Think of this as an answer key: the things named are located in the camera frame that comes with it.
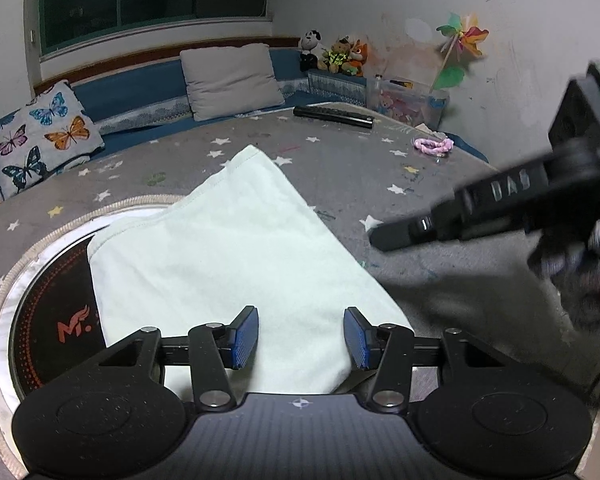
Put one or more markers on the panda plush toy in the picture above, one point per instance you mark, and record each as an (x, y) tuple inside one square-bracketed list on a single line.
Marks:
[(310, 50)]

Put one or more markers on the butterfly print pillow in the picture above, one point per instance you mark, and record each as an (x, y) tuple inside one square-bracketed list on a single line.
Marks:
[(40, 135)]

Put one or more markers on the blue bench sofa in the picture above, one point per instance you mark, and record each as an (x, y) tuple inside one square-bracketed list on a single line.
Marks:
[(140, 90)]

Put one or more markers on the black remote control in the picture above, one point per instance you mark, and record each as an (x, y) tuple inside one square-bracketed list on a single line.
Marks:
[(332, 116)]

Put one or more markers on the brown bear plush toy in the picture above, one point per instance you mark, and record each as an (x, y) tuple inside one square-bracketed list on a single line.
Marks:
[(336, 57)]

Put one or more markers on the plain grey pillow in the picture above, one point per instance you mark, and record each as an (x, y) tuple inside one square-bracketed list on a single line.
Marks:
[(230, 82)]

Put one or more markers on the orange fox plush toy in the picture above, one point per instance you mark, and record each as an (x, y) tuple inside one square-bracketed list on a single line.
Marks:
[(358, 57)]

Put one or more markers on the person's right hand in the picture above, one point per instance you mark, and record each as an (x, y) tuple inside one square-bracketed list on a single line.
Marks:
[(590, 270)]

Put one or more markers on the round black mat white rim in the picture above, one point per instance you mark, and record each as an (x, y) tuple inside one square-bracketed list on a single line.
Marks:
[(55, 285)]

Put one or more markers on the light green garment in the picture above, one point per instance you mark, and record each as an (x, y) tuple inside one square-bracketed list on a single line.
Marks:
[(230, 250)]

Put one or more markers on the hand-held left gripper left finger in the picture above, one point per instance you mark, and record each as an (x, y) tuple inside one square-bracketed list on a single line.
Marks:
[(244, 337)]

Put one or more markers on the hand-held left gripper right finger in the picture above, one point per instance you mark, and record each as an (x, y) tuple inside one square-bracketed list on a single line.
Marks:
[(356, 340)]

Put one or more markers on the grey star print tablecloth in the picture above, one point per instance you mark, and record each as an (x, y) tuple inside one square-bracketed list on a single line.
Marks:
[(330, 170)]

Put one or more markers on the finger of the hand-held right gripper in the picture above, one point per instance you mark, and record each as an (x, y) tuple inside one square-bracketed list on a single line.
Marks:
[(400, 232)]

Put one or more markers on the clear plastic storage box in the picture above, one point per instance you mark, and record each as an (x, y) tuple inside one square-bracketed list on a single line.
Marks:
[(405, 102)]

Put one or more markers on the colourful pinwheel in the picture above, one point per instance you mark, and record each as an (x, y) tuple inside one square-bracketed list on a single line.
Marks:
[(462, 37)]

